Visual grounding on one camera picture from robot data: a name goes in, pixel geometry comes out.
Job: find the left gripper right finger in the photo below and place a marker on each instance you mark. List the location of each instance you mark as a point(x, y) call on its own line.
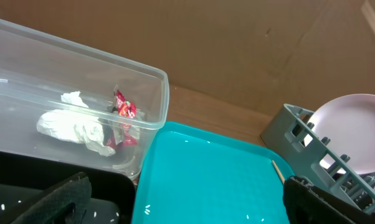
point(307, 204)

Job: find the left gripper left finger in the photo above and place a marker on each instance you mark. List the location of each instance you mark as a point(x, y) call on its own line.
point(65, 202)

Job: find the wooden chopstick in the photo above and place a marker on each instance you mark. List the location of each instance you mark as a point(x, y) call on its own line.
point(279, 173)

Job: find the white napkin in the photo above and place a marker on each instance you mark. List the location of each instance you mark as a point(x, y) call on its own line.
point(70, 126)

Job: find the large white plate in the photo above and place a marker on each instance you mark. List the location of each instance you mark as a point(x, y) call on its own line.
point(349, 121)

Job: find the red foil snack wrapper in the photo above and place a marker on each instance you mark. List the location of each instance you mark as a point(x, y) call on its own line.
point(118, 135)

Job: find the grey dishwasher rack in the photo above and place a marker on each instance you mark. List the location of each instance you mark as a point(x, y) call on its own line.
point(309, 156)

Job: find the black plastic tray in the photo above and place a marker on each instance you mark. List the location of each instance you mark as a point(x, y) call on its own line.
point(28, 175)

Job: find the teal serving tray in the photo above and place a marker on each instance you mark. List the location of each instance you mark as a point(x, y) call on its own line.
point(194, 176)

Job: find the clear plastic bin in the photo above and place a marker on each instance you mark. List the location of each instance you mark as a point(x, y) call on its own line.
point(40, 72)

